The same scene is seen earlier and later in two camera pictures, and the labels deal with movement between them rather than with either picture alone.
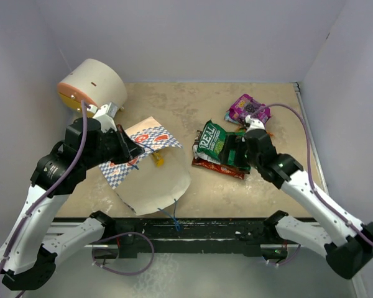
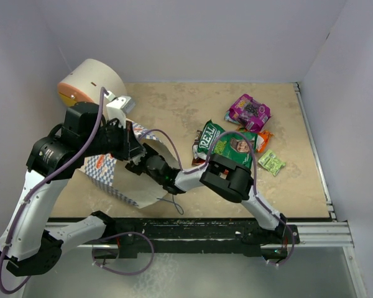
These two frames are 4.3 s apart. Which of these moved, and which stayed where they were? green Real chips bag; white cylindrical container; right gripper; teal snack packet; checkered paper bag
Moved: checkered paper bag; right gripper
Stayed: teal snack packet; green Real chips bag; white cylindrical container
